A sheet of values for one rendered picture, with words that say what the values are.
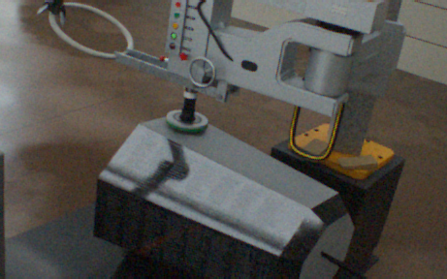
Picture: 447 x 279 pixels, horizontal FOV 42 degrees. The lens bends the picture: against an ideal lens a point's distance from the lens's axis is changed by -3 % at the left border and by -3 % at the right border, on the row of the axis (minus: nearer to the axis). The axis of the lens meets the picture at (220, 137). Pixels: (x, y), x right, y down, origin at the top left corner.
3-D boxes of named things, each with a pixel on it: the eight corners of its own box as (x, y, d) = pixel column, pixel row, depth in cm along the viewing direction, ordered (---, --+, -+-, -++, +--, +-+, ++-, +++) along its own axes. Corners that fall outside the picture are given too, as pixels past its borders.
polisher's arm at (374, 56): (344, 51, 343) (354, 10, 333) (400, 69, 329) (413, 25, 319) (295, 76, 282) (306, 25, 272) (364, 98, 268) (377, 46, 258)
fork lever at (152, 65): (241, 95, 300) (243, 85, 298) (224, 104, 284) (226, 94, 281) (130, 54, 324) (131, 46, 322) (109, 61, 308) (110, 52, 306)
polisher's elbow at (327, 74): (311, 78, 280) (320, 39, 272) (349, 91, 272) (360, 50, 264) (296, 87, 264) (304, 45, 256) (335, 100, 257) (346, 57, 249)
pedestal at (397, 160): (295, 217, 415) (319, 120, 385) (379, 259, 382) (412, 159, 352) (240, 252, 365) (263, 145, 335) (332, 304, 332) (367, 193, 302)
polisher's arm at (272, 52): (340, 127, 281) (366, 27, 261) (326, 141, 261) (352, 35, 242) (206, 82, 308) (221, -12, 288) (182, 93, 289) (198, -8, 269)
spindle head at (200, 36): (248, 88, 298) (266, 1, 280) (229, 99, 280) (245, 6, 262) (187, 69, 312) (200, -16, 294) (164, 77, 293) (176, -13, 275)
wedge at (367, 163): (368, 162, 327) (370, 154, 325) (375, 170, 319) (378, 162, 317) (335, 160, 323) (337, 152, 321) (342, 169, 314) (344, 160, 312)
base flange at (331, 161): (325, 128, 375) (326, 120, 373) (395, 157, 350) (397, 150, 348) (283, 146, 338) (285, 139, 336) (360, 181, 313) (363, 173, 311)
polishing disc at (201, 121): (188, 109, 322) (189, 107, 321) (215, 124, 309) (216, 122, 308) (158, 115, 307) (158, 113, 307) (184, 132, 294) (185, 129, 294)
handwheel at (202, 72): (221, 87, 285) (227, 57, 278) (211, 92, 276) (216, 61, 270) (194, 78, 290) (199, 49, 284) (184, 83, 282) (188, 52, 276)
